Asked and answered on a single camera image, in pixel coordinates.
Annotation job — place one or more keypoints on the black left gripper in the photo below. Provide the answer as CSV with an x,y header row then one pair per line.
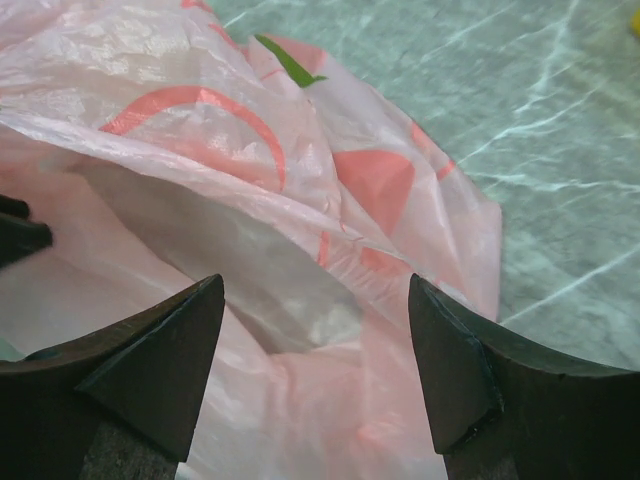
x,y
20,237

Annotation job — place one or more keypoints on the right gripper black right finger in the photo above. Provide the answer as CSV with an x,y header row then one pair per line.
x,y
501,406

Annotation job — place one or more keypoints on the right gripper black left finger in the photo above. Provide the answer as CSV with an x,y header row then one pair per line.
x,y
119,403

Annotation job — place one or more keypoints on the pink plastic bag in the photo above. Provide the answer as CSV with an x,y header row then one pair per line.
x,y
159,152

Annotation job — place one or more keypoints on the yellow plastic tray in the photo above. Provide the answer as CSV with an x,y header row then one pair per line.
x,y
635,23

